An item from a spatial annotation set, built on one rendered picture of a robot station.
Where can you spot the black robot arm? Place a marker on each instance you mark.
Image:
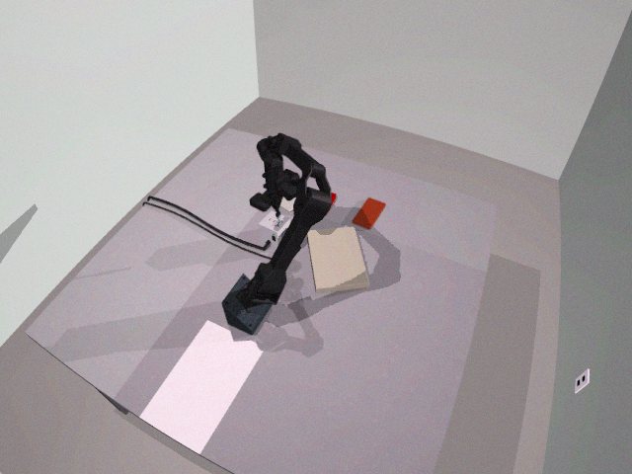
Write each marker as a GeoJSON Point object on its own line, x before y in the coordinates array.
{"type": "Point", "coordinates": [310, 207]}

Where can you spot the orange flat slab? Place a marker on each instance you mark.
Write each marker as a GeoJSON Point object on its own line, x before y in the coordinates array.
{"type": "Point", "coordinates": [369, 212]}

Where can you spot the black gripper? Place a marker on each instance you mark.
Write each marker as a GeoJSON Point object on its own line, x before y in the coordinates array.
{"type": "Point", "coordinates": [271, 197]}

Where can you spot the beige flat box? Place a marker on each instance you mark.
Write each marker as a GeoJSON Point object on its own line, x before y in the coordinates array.
{"type": "Point", "coordinates": [336, 259]}

